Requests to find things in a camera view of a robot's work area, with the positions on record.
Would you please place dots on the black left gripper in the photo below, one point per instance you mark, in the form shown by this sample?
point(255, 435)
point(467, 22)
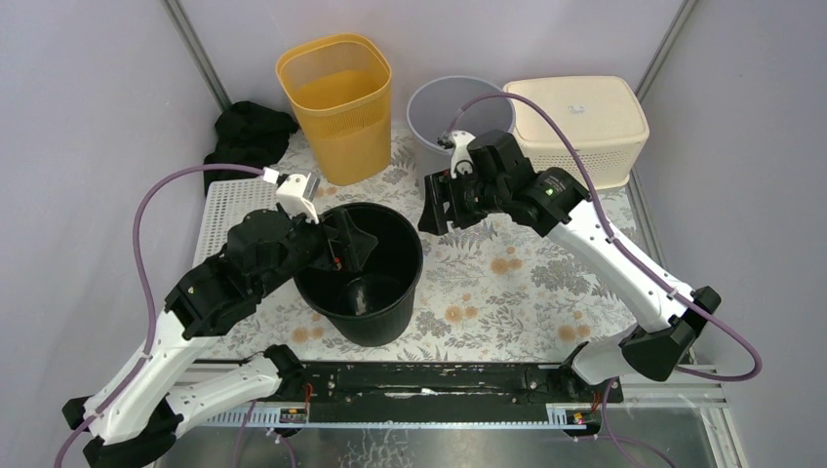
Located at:
point(327, 239)

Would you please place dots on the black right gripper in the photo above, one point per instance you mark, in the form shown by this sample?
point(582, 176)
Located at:
point(438, 189)

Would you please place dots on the black bin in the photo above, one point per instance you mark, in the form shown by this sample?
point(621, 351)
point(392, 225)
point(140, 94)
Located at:
point(372, 307)

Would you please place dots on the grey bin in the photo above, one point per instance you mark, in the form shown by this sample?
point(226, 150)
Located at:
point(434, 105)

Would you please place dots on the white perforated plastic basket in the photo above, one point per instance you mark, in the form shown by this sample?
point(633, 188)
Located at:
point(227, 203)

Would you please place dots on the yellow perforated waste bin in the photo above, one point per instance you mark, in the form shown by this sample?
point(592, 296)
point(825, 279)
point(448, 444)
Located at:
point(340, 90)

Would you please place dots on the cream large plastic basket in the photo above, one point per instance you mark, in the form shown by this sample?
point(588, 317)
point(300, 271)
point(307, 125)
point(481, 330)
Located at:
point(601, 117)

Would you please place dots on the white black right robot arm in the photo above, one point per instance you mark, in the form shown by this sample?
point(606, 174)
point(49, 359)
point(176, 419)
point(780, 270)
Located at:
point(665, 328)

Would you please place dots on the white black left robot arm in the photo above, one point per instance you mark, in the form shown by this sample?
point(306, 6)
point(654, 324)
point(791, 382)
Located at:
point(139, 415)

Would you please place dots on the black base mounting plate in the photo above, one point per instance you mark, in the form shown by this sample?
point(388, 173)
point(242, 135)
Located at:
point(416, 392)

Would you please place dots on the black crumpled cloth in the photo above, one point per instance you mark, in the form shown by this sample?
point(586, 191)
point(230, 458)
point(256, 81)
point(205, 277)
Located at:
point(252, 135)

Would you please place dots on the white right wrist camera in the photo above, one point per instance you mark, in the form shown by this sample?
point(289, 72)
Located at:
point(457, 143)

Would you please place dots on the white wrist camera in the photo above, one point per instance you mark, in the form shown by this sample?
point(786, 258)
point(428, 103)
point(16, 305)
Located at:
point(295, 192)
point(457, 143)

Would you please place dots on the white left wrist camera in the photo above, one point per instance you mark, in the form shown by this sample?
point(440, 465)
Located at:
point(295, 192)

